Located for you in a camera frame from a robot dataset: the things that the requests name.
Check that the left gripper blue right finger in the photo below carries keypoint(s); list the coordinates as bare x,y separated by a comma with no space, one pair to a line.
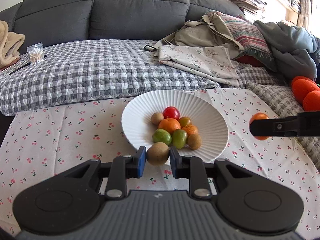
193,169

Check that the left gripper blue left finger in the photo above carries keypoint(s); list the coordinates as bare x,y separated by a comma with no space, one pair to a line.
123,168

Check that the green tomato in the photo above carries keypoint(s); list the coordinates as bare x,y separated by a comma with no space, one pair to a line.
161,135
179,138

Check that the brown kiwi fruit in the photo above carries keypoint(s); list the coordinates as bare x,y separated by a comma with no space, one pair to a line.
156,118
158,154
194,141

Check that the mandarin orange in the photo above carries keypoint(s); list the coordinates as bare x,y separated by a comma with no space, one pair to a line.
190,129
169,125

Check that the dark yellow tomato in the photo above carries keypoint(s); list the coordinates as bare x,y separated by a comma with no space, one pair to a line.
184,121

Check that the orange tomato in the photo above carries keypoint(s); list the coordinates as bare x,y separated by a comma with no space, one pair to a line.
259,116

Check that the red tomato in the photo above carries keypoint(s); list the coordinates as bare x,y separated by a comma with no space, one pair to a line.
171,112

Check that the orange plush toy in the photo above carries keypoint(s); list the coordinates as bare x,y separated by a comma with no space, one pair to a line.
306,93

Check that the grey woven blanket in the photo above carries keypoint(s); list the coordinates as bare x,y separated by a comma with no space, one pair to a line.
268,88

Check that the white ribbed plate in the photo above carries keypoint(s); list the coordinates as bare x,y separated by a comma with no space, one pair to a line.
138,128

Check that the grey sweatshirt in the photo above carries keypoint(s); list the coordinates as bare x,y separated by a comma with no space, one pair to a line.
295,50

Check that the cherry print tablecloth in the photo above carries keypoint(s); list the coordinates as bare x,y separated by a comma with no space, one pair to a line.
42,143

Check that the striped patterned pillow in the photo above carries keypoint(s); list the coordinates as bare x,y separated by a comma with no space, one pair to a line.
256,51

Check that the folded floral cloth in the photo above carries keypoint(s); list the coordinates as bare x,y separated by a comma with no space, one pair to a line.
213,63

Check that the grey checkered quilt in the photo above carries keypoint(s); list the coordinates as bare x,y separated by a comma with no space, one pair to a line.
89,70

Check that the small black device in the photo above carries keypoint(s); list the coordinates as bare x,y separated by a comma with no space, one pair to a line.
149,48

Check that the stack of books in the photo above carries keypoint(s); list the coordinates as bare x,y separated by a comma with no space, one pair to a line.
251,6

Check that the bag of cotton swabs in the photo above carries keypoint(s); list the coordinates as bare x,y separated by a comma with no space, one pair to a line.
35,53

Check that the dark grey sofa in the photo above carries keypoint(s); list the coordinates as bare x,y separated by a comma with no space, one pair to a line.
53,22

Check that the beige fleece blanket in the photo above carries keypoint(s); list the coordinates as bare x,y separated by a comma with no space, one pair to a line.
10,44

